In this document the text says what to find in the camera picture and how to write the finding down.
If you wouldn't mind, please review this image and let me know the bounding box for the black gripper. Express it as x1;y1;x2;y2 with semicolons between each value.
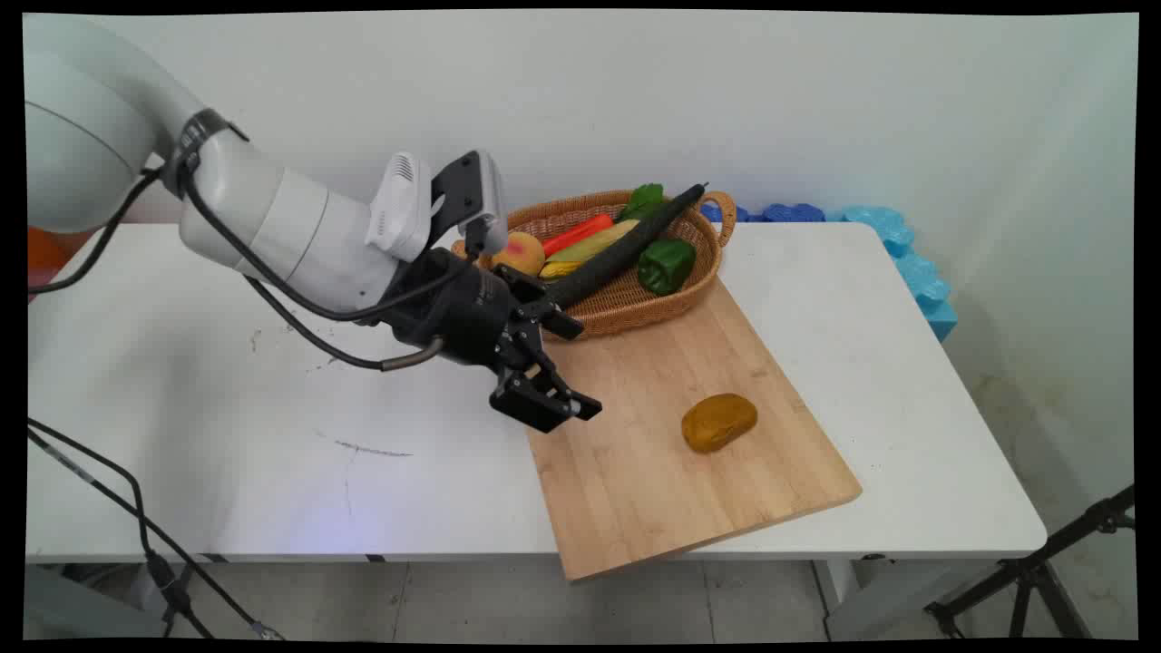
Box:
385;247;603;434

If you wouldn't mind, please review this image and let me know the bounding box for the brown toy potato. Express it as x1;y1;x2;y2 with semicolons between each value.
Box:
681;393;759;454

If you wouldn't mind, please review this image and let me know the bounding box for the woven wicker basket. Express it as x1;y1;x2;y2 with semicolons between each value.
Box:
451;189;737;342

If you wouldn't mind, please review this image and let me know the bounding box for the toy peach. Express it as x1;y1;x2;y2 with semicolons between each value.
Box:
491;232;547;278

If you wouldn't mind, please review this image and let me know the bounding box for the toy corn cob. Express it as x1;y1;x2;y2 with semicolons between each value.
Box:
540;219;641;279

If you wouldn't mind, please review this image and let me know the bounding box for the orange toy carrot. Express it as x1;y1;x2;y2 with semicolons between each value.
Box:
542;214;615;258

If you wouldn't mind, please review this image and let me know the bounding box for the dark green toy cucumber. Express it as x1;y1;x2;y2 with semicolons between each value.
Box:
544;183;709;310

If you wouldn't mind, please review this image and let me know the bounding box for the green toy bell pepper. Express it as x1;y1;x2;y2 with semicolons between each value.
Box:
637;239;698;297

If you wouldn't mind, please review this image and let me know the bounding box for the wooden cutting board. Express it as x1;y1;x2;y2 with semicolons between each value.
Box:
526;276;863;582

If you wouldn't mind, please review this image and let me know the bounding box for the white table leg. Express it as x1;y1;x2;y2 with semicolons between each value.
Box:
813;555;908;640

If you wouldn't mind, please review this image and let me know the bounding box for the light blue foam piece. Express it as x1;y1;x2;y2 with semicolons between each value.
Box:
825;205;960;344

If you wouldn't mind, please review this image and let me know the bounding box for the orange object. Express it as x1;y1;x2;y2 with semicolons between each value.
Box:
27;226;97;297

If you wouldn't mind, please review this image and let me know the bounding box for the black tripod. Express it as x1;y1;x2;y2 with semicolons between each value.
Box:
923;484;1137;640

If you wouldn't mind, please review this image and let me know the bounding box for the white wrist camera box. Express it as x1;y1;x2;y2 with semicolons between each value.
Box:
366;150;510;265

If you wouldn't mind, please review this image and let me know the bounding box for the black cable with grey end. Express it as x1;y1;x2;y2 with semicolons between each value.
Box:
243;276;447;373

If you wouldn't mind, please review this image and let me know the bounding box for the black velcro strap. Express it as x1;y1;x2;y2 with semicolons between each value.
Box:
171;108;250;199

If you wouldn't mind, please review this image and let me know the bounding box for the black floor cable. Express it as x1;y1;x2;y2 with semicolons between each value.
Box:
27;417;193;639
27;428;286;641

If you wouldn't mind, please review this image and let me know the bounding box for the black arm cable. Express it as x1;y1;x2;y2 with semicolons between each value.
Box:
27;169;166;295

